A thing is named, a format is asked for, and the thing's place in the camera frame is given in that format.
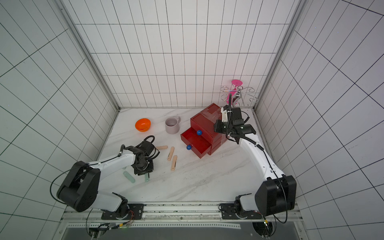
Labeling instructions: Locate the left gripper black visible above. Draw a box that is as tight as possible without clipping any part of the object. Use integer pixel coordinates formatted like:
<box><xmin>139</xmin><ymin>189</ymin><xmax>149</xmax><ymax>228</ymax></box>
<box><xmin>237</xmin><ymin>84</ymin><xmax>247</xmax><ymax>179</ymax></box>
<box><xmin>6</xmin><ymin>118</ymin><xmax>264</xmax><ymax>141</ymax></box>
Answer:
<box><xmin>134</xmin><ymin>158</ymin><xmax>154</xmax><ymax>177</ymax></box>

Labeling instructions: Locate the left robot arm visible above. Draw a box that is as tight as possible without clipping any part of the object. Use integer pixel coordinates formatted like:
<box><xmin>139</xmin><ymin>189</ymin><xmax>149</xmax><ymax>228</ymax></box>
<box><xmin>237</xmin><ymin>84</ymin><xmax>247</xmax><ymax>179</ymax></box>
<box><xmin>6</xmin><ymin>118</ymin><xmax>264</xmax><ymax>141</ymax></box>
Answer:
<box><xmin>56</xmin><ymin>136</ymin><xmax>160</xmax><ymax>218</ymax></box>

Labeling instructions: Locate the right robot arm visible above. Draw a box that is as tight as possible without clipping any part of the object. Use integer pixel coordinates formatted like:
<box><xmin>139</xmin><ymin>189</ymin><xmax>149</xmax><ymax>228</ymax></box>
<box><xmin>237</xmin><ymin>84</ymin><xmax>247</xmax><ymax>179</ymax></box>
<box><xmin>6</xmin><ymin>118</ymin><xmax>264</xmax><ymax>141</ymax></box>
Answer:
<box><xmin>214</xmin><ymin>105</ymin><xmax>297</xmax><ymax>219</ymax></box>

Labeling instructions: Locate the red drawer cabinet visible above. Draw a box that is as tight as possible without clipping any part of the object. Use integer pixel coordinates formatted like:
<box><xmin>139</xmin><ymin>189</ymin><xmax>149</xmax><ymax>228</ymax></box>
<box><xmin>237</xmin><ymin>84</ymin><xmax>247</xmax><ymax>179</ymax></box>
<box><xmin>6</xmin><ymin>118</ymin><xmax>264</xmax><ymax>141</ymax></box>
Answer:
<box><xmin>191</xmin><ymin>104</ymin><xmax>227</xmax><ymax>155</ymax></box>

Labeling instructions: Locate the peach knife horizontal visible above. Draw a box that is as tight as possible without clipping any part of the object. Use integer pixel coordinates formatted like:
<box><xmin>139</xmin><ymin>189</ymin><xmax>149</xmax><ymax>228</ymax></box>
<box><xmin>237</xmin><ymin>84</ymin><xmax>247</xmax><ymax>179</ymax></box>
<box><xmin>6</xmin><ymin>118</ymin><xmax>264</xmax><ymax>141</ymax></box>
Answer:
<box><xmin>156</xmin><ymin>146</ymin><xmax>168</xmax><ymax>150</ymax></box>

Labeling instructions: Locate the peach knife middle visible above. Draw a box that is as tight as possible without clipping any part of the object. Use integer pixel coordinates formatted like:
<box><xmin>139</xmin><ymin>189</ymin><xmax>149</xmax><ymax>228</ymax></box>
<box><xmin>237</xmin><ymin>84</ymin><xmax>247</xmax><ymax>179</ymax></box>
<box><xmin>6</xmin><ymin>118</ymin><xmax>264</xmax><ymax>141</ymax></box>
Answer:
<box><xmin>167</xmin><ymin>147</ymin><xmax>175</xmax><ymax>161</ymax></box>

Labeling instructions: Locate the peach knife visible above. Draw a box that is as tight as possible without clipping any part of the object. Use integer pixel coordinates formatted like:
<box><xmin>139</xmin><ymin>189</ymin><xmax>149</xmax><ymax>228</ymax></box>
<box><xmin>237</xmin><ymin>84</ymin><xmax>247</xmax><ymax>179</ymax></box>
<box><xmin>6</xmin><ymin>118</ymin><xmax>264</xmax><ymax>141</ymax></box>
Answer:
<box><xmin>171</xmin><ymin>155</ymin><xmax>178</xmax><ymax>171</ymax></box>
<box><xmin>167</xmin><ymin>147</ymin><xmax>175</xmax><ymax>161</ymax></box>

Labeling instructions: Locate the orange bowl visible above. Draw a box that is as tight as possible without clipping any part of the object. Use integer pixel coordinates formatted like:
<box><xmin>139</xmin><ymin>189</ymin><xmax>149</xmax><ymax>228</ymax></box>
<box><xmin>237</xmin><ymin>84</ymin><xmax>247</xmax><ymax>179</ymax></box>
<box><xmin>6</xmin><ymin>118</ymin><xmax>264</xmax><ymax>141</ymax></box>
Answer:
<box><xmin>135</xmin><ymin>118</ymin><xmax>151</xmax><ymax>132</ymax></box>

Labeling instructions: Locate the peach knife right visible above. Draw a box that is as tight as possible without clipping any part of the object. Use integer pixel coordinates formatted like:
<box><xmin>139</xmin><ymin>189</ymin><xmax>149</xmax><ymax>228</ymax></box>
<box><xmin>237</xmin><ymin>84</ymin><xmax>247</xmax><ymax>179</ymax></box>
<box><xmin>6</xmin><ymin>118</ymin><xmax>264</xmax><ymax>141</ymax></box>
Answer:
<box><xmin>171</xmin><ymin>155</ymin><xmax>178</xmax><ymax>171</ymax></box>

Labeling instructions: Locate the mauve mug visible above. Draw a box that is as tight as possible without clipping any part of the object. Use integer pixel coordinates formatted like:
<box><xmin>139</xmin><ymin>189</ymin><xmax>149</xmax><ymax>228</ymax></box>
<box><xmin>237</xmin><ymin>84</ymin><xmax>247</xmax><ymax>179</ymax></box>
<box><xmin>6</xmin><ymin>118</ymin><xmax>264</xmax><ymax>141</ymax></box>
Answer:
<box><xmin>165</xmin><ymin>116</ymin><xmax>181</xmax><ymax>135</ymax></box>

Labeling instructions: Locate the pink hourglass stand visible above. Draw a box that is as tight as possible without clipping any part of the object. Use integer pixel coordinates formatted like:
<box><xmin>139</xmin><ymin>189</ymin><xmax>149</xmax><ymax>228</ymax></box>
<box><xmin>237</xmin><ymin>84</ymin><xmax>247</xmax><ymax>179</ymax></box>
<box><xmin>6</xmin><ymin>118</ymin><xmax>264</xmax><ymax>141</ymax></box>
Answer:
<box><xmin>227</xmin><ymin>80</ymin><xmax>243</xmax><ymax>106</ymax></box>

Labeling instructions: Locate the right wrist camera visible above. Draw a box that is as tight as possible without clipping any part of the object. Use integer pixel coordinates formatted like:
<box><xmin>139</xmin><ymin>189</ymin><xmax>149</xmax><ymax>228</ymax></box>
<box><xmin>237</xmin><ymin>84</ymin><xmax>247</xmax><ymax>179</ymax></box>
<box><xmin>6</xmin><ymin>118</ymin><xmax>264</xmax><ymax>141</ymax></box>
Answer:
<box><xmin>221</xmin><ymin>106</ymin><xmax>228</xmax><ymax>123</ymax></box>

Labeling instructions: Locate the silver wire rack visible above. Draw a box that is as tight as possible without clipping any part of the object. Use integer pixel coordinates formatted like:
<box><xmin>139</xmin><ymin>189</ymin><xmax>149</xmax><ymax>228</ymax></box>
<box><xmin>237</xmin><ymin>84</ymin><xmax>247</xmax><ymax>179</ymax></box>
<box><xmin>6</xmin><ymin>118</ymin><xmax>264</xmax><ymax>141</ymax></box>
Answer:
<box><xmin>221</xmin><ymin>86</ymin><xmax>259</xmax><ymax>107</ymax></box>

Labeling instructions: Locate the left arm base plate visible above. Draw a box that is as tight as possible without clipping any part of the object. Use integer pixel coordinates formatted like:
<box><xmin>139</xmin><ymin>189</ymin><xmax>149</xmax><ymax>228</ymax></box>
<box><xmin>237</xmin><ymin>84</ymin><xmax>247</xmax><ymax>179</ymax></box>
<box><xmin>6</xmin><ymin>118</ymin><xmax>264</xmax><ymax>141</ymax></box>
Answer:
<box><xmin>101</xmin><ymin>203</ymin><xmax>145</xmax><ymax>221</ymax></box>

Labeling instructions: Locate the aluminium rail frame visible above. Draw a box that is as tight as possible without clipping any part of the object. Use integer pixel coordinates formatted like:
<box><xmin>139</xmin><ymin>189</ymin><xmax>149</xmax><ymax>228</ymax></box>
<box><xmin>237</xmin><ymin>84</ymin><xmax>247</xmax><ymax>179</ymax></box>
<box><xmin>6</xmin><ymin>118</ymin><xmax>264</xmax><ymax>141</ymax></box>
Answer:
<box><xmin>53</xmin><ymin>202</ymin><xmax>308</xmax><ymax>240</ymax></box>

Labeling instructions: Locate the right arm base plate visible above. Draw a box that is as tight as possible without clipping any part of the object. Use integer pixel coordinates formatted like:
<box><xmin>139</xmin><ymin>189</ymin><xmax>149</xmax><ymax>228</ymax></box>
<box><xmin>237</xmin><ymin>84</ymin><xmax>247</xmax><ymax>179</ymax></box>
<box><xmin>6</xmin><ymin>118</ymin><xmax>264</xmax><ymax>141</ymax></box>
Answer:
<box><xmin>219</xmin><ymin>203</ymin><xmax>263</xmax><ymax>220</ymax></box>

